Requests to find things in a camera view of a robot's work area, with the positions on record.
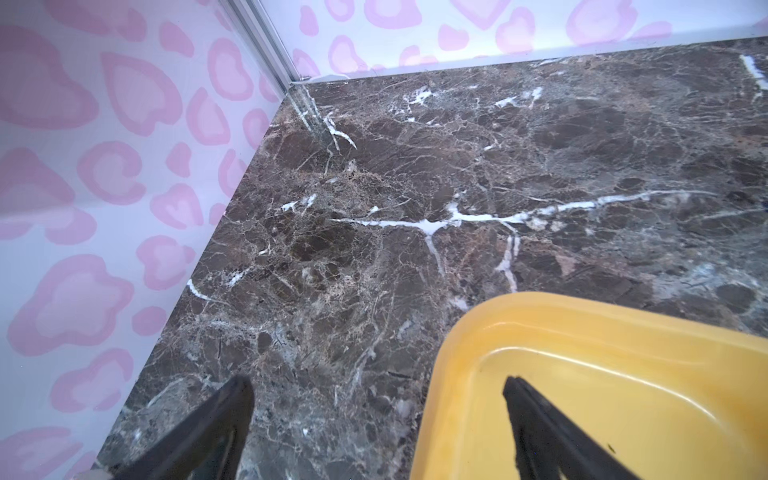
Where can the aluminium corner frame post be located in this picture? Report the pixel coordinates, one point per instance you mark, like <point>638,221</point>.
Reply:
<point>253,24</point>

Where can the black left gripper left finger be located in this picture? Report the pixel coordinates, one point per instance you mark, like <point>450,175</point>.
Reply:
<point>207,444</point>

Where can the yellow plastic storage box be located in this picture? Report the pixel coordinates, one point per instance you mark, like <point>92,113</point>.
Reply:
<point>668,398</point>

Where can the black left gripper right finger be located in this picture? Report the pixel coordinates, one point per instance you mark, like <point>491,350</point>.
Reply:
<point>548,444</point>

